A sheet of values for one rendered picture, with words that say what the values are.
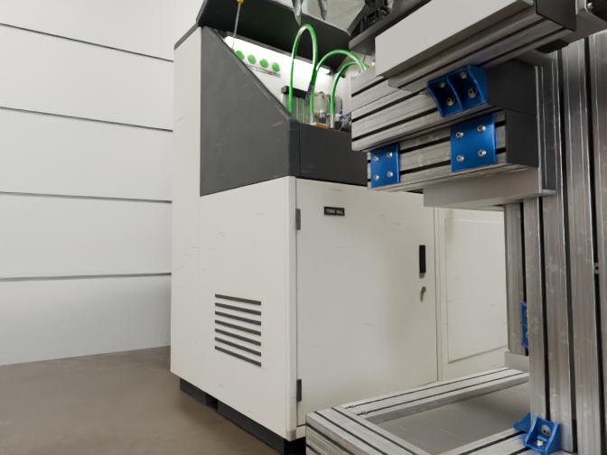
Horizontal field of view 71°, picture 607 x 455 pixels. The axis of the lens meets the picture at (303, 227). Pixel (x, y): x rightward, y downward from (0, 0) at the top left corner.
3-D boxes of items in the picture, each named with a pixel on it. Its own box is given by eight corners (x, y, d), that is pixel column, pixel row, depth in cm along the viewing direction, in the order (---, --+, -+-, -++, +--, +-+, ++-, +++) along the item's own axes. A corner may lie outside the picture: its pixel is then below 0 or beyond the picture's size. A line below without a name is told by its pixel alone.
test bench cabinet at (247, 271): (288, 468, 114) (287, 175, 118) (197, 407, 159) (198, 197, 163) (443, 407, 157) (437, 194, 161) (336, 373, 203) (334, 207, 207)
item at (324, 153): (300, 177, 121) (299, 121, 121) (290, 179, 124) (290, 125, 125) (431, 193, 159) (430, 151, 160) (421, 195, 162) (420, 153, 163)
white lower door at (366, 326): (298, 427, 115) (296, 177, 119) (293, 424, 117) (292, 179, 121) (439, 381, 156) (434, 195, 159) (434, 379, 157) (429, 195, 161)
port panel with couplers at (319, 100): (316, 146, 192) (315, 78, 193) (311, 147, 194) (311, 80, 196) (337, 150, 200) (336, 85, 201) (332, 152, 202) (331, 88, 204)
